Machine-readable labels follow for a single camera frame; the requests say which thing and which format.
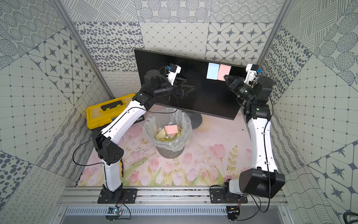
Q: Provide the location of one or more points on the grey bin with plastic liner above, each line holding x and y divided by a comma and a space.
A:
168, 146

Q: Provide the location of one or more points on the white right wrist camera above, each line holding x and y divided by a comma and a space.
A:
253, 72

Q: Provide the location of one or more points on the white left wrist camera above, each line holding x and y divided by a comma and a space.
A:
173, 70

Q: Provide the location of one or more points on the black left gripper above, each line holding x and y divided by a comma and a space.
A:
177, 91

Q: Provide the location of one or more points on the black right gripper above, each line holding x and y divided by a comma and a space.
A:
233, 77

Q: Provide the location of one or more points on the light blue sticky note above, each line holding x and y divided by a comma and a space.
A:
213, 71

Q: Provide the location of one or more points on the floral pink table mat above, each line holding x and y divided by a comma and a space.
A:
219, 149

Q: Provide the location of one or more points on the pink sticky note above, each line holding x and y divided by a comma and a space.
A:
223, 70
171, 129

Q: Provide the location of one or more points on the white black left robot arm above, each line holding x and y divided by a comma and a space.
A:
105, 142

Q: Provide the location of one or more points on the yellow black pliers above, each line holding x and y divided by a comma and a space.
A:
121, 168

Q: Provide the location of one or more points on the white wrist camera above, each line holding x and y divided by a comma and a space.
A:
173, 70
253, 72

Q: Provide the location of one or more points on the aluminium mounting rail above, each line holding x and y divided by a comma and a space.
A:
162, 196

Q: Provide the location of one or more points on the yellow black toolbox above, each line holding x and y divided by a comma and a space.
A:
100, 115

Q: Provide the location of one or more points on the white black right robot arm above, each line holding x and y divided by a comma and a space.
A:
263, 178

